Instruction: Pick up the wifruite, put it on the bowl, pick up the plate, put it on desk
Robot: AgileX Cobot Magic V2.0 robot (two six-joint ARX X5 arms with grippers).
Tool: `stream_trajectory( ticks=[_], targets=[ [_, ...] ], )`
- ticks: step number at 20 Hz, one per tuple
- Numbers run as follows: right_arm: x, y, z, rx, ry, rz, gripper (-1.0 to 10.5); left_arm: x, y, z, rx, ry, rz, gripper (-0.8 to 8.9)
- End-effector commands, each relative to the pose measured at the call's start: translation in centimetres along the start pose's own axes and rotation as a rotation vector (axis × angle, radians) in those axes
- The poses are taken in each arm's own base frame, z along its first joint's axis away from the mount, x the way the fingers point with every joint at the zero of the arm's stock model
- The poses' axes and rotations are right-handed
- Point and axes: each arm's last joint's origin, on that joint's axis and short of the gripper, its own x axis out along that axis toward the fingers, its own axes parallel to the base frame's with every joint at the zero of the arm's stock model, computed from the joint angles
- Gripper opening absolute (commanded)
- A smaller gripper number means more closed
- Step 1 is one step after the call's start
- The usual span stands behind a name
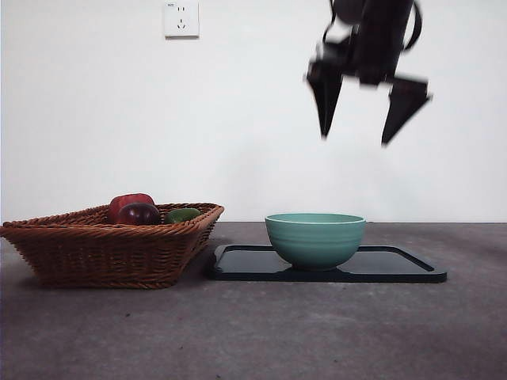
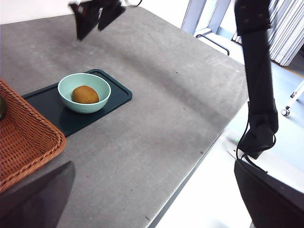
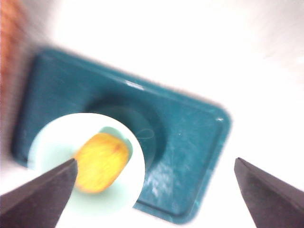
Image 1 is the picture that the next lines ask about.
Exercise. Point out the white wall socket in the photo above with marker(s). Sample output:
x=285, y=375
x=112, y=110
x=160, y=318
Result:
x=181, y=20

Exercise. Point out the red apple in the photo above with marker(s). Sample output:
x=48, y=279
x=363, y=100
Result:
x=126, y=200

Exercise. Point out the dark purple plum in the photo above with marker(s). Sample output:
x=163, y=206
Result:
x=140, y=213

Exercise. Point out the green mango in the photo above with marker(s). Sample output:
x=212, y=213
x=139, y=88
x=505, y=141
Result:
x=182, y=214

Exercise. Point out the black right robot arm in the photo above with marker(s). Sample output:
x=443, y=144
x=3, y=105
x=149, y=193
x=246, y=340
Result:
x=380, y=35

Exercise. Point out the teal ribbed bowl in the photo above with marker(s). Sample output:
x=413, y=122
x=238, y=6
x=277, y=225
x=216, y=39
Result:
x=315, y=245

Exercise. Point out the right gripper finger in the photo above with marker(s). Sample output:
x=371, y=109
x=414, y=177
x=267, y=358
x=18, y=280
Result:
x=404, y=103
x=326, y=99

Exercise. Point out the dark rectangular tray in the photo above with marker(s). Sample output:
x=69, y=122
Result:
x=245, y=265

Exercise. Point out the brown wicker basket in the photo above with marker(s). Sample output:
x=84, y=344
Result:
x=103, y=257

